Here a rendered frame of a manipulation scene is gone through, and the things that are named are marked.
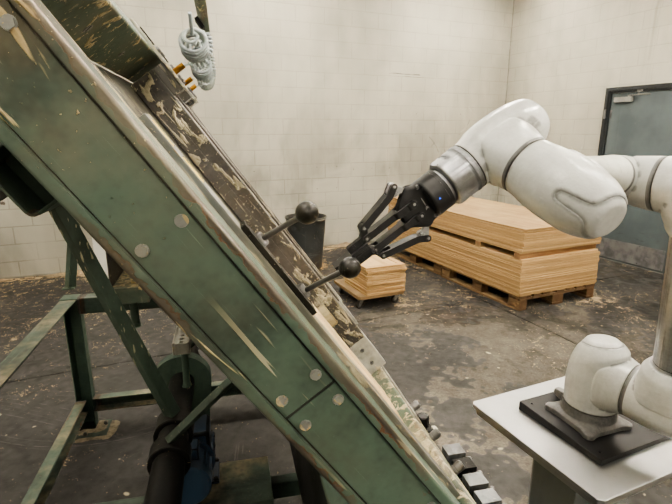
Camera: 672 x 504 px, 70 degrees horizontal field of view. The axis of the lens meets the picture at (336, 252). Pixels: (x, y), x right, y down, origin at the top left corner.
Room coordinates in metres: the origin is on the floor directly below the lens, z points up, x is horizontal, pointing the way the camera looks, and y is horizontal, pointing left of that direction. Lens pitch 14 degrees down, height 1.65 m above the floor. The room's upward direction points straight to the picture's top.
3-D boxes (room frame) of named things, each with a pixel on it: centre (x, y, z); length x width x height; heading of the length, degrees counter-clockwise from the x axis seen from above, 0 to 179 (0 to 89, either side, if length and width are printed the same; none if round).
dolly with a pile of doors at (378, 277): (4.63, -0.33, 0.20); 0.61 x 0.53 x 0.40; 24
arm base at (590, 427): (1.35, -0.78, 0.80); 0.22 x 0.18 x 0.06; 20
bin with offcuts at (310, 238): (5.73, 0.37, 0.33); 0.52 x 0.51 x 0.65; 24
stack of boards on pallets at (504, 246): (5.55, -1.68, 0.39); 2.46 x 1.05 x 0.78; 24
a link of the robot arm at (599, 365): (1.32, -0.80, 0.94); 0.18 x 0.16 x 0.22; 37
